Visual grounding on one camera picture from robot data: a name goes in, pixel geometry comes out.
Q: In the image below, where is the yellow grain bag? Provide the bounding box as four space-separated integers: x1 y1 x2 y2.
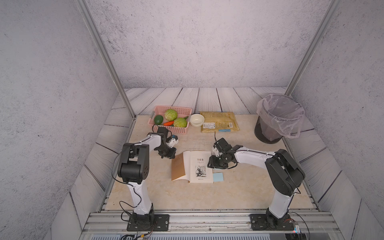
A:
200 112 240 133

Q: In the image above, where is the right aluminium frame post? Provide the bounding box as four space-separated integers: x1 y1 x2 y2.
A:
285 0 342 96

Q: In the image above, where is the green cabbage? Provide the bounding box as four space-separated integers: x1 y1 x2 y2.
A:
164 109 178 122
173 118 188 128

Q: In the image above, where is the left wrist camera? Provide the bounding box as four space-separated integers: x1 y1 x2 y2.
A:
166 135 179 148

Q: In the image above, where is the red chili pepper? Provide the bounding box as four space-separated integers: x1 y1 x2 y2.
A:
163 121 174 126

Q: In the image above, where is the black trash bin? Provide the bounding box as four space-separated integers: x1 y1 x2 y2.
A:
254 117 282 144

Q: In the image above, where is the aluminium mounting rail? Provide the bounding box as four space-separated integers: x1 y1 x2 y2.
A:
83 209 344 240

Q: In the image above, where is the left aluminium frame post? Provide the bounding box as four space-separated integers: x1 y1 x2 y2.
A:
76 0 136 119

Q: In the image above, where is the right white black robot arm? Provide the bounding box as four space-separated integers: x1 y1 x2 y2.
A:
208 142 305 231

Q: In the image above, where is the front green cabbage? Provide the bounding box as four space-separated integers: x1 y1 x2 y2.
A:
173 118 188 128

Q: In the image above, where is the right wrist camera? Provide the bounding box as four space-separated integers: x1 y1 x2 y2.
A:
213 138 233 157

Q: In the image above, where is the dark green avocado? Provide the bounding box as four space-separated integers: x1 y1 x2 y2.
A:
154 115 164 125

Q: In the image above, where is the lower blue sticky note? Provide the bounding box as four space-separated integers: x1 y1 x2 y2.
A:
213 173 224 183

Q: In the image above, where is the back green cabbage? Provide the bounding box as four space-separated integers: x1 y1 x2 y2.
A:
164 109 178 122

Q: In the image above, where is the aluminium frame post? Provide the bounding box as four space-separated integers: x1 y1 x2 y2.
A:
285 0 342 96
76 0 136 119

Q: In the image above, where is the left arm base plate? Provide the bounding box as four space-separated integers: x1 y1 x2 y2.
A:
127 214 170 232

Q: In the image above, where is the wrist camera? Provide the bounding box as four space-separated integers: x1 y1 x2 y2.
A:
213 138 233 157
166 135 179 148

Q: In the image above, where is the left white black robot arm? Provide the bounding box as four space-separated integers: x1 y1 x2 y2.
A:
117 127 179 229

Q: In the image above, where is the brown black paperback book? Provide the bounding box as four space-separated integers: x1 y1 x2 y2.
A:
171 151 214 184

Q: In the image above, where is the pink plastic basket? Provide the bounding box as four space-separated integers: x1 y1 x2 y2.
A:
148 106 192 134

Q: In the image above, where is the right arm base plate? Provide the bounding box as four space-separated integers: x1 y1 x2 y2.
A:
250 214 295 231

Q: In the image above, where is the white ceramic bowl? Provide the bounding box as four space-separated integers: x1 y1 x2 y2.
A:
190 114 205 127

